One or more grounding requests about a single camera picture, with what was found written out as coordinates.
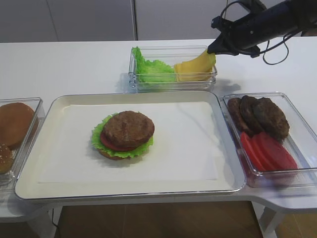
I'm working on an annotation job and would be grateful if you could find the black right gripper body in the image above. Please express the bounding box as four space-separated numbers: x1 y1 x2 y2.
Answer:
211 14 263 56

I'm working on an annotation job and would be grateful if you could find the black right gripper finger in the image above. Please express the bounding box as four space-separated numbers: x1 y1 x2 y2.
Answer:
207 34 234 55

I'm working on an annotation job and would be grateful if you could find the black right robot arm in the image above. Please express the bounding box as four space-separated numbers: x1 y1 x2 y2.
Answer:
207 0 317 58

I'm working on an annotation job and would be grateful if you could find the yellow cheese slice stack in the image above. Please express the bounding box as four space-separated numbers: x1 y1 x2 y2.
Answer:
174 63 212 82

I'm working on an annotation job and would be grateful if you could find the clear lettuce and cheese bin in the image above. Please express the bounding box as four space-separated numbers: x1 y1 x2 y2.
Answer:
129 46 217 92

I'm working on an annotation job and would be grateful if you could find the green lettuce in bin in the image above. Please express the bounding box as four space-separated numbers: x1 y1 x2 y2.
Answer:
132 47 176 83

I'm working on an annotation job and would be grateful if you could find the green lettuce leaf on burger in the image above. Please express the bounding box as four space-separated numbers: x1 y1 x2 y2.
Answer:
91 113 154 158

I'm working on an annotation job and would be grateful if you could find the left brown patty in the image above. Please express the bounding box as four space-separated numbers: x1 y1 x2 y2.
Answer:
227 98 254 137

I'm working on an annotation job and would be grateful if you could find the middle brown patty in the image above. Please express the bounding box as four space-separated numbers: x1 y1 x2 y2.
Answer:
240 95 264 134

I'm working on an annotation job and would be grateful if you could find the right brown patty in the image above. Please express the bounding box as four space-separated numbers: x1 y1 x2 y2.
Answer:
253 97 290 142

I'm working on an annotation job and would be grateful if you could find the white serving tray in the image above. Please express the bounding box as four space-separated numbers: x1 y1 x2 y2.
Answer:
15 91 245 200

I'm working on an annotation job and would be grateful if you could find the middle tomato slice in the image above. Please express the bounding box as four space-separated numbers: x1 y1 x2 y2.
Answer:
251 134 276 172

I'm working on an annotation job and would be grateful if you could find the left tomato slice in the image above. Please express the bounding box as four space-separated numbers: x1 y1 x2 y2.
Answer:
240 132 265 172

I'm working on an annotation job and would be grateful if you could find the clear patty and tomato bin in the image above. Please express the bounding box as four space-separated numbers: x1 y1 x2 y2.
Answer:
219 93 317 187

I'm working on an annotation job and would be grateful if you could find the brown burger patty on burger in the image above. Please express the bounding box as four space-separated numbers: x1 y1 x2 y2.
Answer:
103 111 155 145

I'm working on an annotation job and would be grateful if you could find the right tomato slice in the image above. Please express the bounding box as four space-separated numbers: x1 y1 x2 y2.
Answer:
255 132 298 171

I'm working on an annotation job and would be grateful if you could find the tomato slice on burger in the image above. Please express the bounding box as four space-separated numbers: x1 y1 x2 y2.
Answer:
100 130 141 152

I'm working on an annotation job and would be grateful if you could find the bottom burger bun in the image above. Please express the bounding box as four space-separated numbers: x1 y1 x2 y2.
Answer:
97 149 131 160

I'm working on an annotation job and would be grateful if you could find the clear bun bin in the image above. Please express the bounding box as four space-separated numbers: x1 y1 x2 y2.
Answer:
0 98 45 194

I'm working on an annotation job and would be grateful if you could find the plain brown bun half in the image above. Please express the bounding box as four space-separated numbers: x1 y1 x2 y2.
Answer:
0 103 35 150

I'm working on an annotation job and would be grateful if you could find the sesame bun top near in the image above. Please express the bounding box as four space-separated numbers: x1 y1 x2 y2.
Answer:
0 143 13 174

